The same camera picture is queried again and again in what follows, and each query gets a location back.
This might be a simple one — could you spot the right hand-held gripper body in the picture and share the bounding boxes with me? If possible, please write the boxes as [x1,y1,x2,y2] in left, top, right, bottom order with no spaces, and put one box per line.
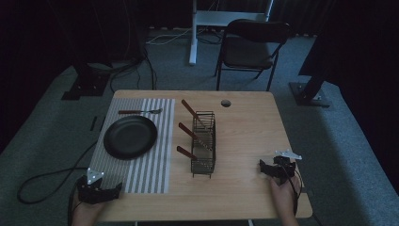
[272,149,304,186]

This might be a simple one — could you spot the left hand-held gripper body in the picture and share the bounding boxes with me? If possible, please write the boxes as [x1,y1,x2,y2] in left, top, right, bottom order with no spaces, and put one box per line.
[76,167,110,205]

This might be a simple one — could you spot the person's left hand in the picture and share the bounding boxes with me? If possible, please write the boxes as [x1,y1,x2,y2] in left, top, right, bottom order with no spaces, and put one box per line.
[72,200,108,226]

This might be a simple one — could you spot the person's right hand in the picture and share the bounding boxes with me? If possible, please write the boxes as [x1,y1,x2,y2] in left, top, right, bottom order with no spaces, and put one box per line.
[268,174,303,219]

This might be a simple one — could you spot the grey striped placemat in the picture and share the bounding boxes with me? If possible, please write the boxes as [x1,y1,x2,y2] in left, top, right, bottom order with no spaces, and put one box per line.
[88,97,176,195]

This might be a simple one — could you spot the black round plate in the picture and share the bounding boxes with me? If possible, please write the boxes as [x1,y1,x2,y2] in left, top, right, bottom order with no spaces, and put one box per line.
[103,115,159,161]

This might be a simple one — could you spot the black tape strips on floor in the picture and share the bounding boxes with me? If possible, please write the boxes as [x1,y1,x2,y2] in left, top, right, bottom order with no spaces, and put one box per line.
[89,115,107,132]

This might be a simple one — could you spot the black folding chair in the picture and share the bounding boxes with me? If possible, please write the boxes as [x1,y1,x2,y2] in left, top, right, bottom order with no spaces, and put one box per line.
[214,18,292,92]

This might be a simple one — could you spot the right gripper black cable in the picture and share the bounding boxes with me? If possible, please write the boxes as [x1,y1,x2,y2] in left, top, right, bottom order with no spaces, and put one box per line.
[281,165,304,218]

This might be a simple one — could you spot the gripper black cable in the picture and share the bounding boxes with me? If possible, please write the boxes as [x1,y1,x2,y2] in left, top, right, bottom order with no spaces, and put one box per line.
[281,165,304,218]
[66,183,80,226]

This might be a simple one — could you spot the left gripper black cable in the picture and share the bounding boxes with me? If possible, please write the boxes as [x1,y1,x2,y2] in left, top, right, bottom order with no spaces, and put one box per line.
[66,183,80,226]

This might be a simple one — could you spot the thick black floor cable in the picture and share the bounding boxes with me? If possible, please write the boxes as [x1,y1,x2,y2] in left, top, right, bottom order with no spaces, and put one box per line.
[16,139,99,205]

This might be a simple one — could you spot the black wire cutlery rack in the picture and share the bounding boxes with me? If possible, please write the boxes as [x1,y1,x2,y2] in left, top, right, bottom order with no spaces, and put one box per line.
[190,109,217,180]

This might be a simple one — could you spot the black stand with base plate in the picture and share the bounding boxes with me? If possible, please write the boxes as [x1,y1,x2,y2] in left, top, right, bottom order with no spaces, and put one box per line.
[288,27,332,109]
[60,46,111,102]

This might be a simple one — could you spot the fork with wooden handle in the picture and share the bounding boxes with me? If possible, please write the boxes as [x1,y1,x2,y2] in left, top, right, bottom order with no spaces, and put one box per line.
[118,107,164,116]

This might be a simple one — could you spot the utensil with red-brown handle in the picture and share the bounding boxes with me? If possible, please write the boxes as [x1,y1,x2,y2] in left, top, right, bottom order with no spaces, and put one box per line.
[176,145,200,161]
[181,98,209,130]
[178,121,215,153]

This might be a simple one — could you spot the bundle of black floor cables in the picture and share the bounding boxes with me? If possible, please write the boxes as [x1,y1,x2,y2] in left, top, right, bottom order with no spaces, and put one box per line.
[107,46,158,92]

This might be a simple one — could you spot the white metal desk frame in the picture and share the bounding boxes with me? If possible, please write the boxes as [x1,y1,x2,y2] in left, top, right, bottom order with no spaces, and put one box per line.
[187,0,275,67]

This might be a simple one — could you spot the white floor cable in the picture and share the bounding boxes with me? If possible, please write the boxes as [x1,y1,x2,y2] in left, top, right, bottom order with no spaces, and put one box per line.
[145,27,193,46]

